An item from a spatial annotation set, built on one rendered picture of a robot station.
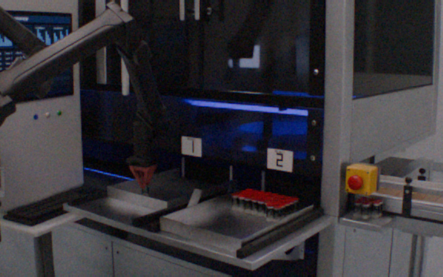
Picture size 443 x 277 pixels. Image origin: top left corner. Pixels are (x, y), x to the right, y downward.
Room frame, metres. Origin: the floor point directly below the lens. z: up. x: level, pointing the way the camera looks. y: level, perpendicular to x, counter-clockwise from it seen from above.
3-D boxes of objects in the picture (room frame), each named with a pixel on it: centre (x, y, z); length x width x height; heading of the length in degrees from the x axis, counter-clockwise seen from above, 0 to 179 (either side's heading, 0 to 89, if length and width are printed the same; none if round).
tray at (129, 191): (1.65, 0.13, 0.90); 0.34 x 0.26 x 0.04; 142
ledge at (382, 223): (1.40, -0.44, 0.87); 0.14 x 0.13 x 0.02; 142
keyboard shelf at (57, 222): (1.74, 0.56, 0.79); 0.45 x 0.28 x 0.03; 152
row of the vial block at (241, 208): (1.42, -0.12, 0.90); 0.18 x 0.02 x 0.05; 51
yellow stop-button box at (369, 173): (1.38, -0.41, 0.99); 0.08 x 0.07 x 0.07; 142
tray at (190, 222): (1.36, -0.07, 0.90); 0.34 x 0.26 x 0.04; 141
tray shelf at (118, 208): (1.49, 0.04, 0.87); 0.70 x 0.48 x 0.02; 52
